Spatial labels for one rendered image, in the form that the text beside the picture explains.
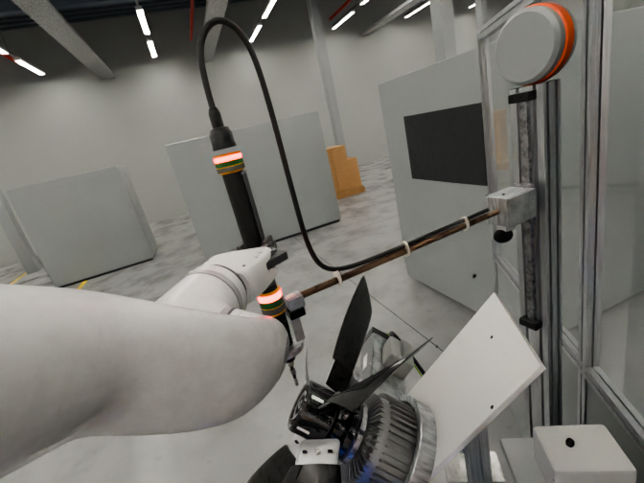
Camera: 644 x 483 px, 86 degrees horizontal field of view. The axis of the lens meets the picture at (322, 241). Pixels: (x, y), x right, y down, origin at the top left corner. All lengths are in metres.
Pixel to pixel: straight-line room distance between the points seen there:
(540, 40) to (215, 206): 5.58
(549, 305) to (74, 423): 1.06
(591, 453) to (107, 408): 1.06
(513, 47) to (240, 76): 12.34
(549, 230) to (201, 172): 5.50
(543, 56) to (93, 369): 0.92
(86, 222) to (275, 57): 8.42
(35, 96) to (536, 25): 13.02
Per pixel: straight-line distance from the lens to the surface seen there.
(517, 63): 0.98
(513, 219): 0.92
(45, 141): 13.29
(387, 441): 0.87
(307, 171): 6.38
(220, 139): 0.56
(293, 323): 0.65
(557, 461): 1.11
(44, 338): 0.20
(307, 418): 0.86
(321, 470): 0.83
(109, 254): 8.00
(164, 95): 12.86
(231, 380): 0.28
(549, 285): 1.09
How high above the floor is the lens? 1.82
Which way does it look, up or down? 18 degrees down
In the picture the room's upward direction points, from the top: 13 degrees counter-clockwise
